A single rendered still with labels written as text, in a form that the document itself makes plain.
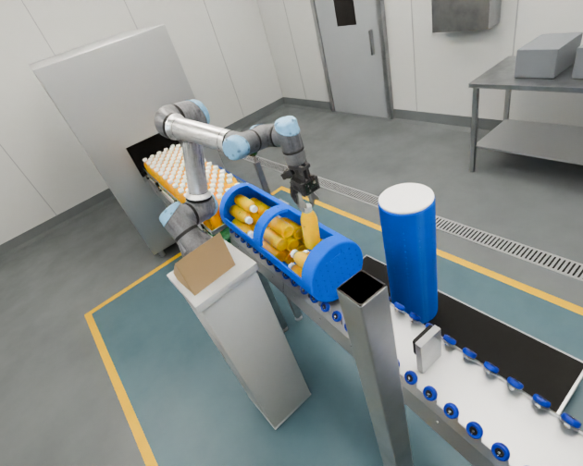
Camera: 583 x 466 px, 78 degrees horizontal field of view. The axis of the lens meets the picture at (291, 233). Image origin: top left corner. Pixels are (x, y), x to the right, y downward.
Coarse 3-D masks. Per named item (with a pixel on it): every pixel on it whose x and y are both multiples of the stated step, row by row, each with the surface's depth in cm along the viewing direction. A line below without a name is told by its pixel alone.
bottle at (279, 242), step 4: (268, 228) 178; (264, 232) 177; (268, 232) 176; (272, 232) 175; (276, 232) 175; (264, 236) 177; (268, 236) 174; (272, 236) 172; (276, 236) 172; (280, 236) 171; (268, 240) 174; (272, 240) 171; (276, 240) 169; (280, 240) 169; (284, 240) 170; (272, 244) 172; (276, 244) 169; (280, 244) 170; (284, 244) 171; (276, 248) 170; (280, 248) 171; (284, 248) 172
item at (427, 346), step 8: (432, 328) 118; (424, 336) 116; (432, 336) 116; (440, 336) 119; (416, 344) 115; (424, 344) 114; (432, 344) 118; (440, 344) 122; (416, 352) 118; (424, 352) 116; (432, 352) 120; (440, 352) 125; (416, 360) 120; (424, 360) 119; (432, 360) 123; (424, 368) 121
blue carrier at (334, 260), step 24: (240, 192) 207; (264, 192) 193; (264, 216) 171; (288, 216) 196; (336, 240) 142; (288, 264) 178; (312, 264) 140; (336, 264) 145; (360, 264) 154; (312, 288) 142; (336, 288) 151
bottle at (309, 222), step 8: (304, 216) 138; (312, 216) 138; (304, 224) 139; (312, 224) 139; (304, 232) 142; (312, 232) 141; (304, 240) 145; (312, 240) 143; (320, 240) 146; (312, 248) 145
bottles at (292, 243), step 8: (256, 216) 198; (240, 224) 199; (248, 232) 194; (264, 240) 182; (288, 240) 173; (296, 240) 174; (264, 248) 178; (272, 248) 174; (288, 248) 173; (296, 248) 176; (304, 248) 180; (280, 256) 173; (288, 256) 175; (296, 264) 161; (296, 272) 157
